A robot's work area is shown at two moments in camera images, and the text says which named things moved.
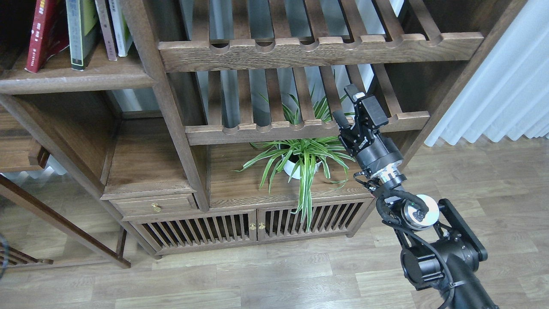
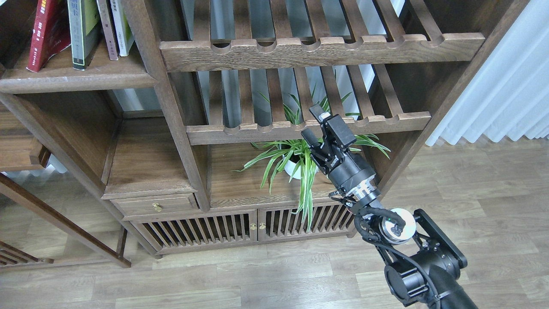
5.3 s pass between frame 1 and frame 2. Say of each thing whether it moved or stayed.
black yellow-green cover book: stayed
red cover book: stayed
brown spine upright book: stayed
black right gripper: moved
